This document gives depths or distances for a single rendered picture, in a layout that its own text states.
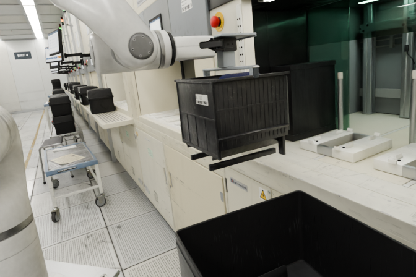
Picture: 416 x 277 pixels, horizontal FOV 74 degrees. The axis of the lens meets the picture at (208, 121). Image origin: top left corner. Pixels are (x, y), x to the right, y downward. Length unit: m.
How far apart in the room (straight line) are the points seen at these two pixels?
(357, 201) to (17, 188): 0.71
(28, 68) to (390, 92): 13.53
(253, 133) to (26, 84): 13.66
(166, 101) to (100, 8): 1.95
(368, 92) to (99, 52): 1.36
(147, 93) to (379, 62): 1.64
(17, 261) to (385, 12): 1.24
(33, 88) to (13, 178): 13.48
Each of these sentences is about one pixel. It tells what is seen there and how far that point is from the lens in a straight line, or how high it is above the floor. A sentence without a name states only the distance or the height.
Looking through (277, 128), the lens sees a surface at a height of 1.04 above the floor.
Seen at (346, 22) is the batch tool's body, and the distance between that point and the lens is 1.28.
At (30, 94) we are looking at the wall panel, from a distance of 14.13.
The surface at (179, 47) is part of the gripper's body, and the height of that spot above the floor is 1.25.
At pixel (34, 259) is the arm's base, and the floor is 0.88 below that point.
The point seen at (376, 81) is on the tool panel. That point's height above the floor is 1.03.
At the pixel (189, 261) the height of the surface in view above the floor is 0.93.
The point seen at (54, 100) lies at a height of 0.94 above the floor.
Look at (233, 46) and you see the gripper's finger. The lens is 0.71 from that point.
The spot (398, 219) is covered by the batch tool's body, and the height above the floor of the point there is 0.87.
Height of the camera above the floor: 1.21
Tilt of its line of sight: 11 degrees down
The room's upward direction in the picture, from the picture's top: 6 degrees counter-clockwise
